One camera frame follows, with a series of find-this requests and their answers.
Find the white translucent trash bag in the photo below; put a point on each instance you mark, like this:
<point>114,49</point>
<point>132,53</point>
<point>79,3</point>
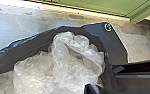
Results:
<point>67,63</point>

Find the green glass door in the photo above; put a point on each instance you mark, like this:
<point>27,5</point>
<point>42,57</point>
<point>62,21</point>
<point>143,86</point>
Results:
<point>91,6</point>

